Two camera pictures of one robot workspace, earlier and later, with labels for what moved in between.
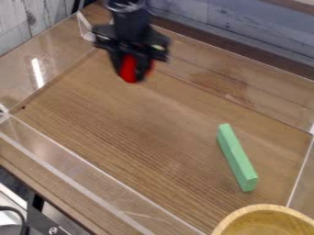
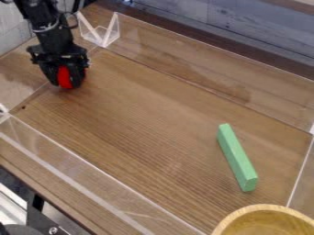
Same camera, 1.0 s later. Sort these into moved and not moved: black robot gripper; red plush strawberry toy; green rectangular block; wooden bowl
Moved: red plush strawberry toy; black robot gripper
Not moved: green rectangular block; wooden bowl
